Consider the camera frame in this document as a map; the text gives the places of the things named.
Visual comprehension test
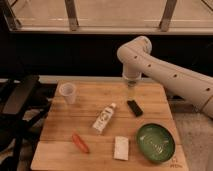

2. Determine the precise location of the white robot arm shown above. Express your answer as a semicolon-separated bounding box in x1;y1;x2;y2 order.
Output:
117;36;213;119

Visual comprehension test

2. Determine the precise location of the black rectangular block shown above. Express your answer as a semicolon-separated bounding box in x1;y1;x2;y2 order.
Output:
127;100;143;117

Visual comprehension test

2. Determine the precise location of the white plastic bottle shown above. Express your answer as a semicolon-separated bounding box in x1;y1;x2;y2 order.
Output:
92;103;116;133

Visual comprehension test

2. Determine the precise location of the white sponge block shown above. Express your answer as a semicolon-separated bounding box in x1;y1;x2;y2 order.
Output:
114;136;129;161

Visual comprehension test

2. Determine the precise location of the green bowl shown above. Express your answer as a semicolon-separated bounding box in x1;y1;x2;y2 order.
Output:
136;123;176;164

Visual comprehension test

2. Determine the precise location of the clear plastic cup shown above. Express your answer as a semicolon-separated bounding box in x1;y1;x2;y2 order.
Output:
59;82;77;104

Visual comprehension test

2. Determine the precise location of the orange carrot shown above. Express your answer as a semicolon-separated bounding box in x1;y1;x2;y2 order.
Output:
72;134;89;153

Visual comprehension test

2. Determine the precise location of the black chair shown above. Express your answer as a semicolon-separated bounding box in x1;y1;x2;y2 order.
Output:
0;75;51;171

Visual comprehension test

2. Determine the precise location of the window frame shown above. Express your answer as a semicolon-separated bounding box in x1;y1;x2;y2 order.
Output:
0;0;213;35

